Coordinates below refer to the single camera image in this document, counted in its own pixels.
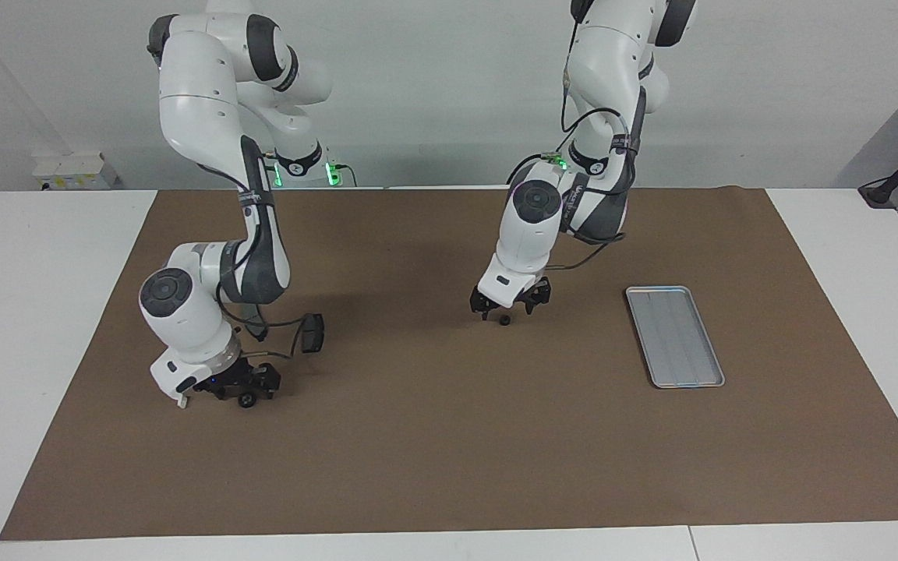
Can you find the silver metal tray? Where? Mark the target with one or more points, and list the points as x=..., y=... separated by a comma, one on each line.
x=675, y=336

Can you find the dark grey curved brake pad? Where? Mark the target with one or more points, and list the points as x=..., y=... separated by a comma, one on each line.
x=259, y=333

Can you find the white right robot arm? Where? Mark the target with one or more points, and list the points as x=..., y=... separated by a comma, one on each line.
x=199, y=101

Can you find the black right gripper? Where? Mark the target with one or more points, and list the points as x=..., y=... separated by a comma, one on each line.
x=235, y=375

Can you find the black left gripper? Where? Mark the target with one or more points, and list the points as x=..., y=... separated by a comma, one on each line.
x=536, y=288

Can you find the white power strip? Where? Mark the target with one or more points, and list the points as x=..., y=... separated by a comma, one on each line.
x=71, y=170

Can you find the brown table mat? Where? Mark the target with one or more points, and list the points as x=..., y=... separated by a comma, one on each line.
x=449, y=452

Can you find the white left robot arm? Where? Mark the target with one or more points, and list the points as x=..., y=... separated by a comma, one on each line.
x=605, y=47

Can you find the dark grey rectangular brake pad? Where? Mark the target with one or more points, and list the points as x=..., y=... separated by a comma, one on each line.
x=313, y=335

